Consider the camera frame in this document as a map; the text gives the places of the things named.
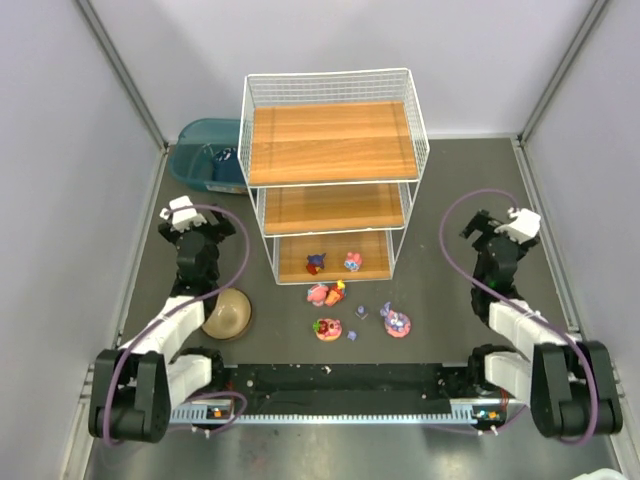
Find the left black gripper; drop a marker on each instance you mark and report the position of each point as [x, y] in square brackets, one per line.
[215, 226]

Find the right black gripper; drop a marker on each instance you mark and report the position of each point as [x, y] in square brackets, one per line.
[477, 226]

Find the purple bunny pink donut toy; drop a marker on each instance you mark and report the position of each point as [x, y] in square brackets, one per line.
[396, 324]

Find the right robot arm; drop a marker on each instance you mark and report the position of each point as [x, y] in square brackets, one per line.
[567, 384]

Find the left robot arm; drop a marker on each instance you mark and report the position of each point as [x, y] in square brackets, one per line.
[137, 385]

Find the pink melody toy on shelf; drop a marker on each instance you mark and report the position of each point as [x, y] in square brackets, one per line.
[353, 261]

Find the teal plastic bin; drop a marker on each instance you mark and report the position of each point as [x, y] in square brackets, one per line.
[191, 161]

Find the dark blue object in bin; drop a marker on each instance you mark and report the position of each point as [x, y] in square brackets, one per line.
[228, 154]

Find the tan overturned bowl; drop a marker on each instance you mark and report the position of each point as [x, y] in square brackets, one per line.
[231, 317]

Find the blue stitch toy figure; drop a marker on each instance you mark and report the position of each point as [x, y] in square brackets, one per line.
[315, 263]

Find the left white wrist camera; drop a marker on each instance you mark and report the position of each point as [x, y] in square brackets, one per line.
[181, 215]

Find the white wire wooden shelf rack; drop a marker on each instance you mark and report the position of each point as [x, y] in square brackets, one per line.
[333, 162]

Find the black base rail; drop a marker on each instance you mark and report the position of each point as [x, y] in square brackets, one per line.
[348, 389]

